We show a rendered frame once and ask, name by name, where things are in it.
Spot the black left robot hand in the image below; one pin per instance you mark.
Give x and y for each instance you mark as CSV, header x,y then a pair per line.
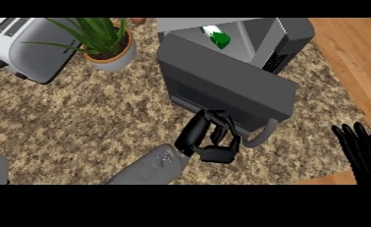
x,y
194,136

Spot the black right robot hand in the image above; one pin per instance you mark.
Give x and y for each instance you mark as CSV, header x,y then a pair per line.
x,y
360,149

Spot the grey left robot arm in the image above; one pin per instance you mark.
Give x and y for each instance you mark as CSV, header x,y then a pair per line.
x,y
150,168

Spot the dark grey microwave door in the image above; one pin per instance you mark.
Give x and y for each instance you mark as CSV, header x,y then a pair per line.
x,y
228,77

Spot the green and white milk carton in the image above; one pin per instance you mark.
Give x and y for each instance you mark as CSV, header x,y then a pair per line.
x,y
222,38

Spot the dark grey microwave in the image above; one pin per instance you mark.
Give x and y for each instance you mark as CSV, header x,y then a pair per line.
x,y
291,37

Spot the green plant in grey pot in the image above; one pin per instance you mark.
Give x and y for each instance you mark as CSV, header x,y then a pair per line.
x,y
110,49

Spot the small brown object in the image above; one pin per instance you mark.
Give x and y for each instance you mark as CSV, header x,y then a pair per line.
x,y
138,20

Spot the grey rounded object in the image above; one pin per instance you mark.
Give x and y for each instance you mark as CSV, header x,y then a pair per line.
x,y
4,170

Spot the silver toaster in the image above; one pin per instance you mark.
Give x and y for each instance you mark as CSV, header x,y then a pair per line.
x,y
35,50

